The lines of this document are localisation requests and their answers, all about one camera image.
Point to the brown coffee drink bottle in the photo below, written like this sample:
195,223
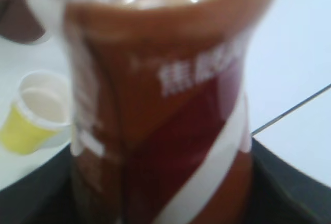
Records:
160,127

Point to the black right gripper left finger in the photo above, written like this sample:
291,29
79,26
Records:
44,196

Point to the dark red mug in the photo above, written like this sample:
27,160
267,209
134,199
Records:
19,25

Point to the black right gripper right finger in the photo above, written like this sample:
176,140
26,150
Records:
282,194

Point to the yellow paper cup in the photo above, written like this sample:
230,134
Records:
40,114

